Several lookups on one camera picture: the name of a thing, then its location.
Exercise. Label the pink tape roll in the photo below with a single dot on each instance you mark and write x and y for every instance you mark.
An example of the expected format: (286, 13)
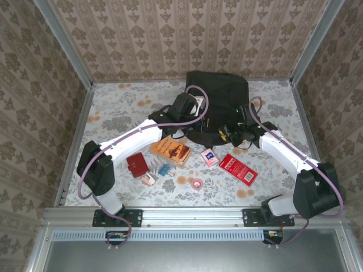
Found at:
(193, 184)

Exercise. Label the black backpack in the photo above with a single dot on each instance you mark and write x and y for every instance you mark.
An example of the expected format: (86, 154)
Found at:
(224, 93)

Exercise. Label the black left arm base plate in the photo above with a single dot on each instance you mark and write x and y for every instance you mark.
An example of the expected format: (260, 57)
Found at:
(136, 218)

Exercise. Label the orange paperback book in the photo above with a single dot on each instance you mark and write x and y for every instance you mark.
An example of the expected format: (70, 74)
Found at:
(170, 153)

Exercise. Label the dark red wallet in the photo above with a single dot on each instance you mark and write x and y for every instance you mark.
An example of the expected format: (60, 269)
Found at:
(137, 165)

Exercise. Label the black connector board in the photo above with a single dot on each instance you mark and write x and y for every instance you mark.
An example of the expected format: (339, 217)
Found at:
(117, 236)
(273, 236)

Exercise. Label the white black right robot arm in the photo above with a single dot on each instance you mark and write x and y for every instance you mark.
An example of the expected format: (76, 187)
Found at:
(283, 150)

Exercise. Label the thin aluminium table edge rail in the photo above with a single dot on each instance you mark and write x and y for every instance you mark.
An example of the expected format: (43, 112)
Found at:
(127, 81)

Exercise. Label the long aluminium mounting rail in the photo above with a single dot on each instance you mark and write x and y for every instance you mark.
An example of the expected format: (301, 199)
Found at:
(193, 216)

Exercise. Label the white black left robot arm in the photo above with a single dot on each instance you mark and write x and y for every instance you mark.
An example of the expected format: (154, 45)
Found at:
(130, 139)

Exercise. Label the floral patterned table cover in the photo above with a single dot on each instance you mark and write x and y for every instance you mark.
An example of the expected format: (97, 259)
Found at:
(215, 198)

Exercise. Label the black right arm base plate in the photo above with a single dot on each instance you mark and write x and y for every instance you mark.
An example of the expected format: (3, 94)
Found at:
(251, 217)

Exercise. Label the blue binder clip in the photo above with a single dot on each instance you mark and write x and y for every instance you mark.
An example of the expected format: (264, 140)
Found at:
(163, 170)

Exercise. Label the aluminium frame post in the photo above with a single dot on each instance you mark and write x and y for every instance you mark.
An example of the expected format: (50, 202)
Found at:
(314, 42)
(65, 45)

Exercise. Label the small pink card pack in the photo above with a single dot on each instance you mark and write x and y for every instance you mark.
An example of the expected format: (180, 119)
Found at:
(210, 157)

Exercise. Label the grey metal sheet panel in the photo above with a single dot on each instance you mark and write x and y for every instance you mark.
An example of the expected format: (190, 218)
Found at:
(198, 258)

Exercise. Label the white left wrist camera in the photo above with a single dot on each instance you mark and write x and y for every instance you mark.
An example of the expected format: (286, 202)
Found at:
(199, 103)

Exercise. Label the red blister pack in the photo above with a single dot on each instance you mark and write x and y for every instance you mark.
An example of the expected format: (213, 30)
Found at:
(238, 170)

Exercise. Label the aluminium table side rail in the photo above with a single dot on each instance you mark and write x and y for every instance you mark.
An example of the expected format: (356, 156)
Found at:
(306, 127)
(79, 130)

